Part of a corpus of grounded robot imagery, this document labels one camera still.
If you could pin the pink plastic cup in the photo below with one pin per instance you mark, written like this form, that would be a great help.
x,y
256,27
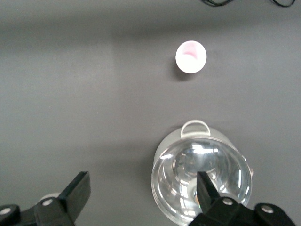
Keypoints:
x,y
191,63

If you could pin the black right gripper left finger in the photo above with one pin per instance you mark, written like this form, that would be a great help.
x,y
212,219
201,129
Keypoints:
x,y
75,195

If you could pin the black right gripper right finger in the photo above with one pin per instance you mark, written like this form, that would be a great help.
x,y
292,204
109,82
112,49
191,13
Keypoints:
x,y
207,195

